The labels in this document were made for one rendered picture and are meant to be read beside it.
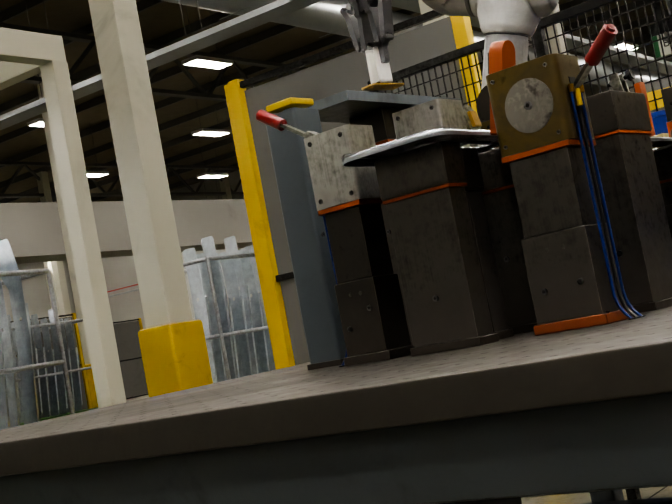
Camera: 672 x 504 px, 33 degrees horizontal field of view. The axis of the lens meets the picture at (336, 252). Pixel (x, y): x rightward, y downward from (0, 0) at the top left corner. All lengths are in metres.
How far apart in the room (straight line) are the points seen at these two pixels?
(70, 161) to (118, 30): 1.64
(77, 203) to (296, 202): 7.16
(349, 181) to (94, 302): 7.29
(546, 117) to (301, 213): 0.55
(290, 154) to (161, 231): 8.04
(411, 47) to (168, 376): 5.57
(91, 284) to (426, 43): 4.79
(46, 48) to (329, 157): 7.62
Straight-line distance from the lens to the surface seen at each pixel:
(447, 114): 1.93
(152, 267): 9.89
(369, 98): 2.03
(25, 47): 9.13
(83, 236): 8.98
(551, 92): 1.51
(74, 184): 9.04
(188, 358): 9.82
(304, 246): 1.90
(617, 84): 2.66
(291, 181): 1.91
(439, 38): 4.73
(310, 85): 5.07
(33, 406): 10.18
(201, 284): 12.08
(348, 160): 1.60
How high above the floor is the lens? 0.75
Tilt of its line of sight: 4 degrees up
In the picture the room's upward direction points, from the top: 11 degrees counter-clockwise
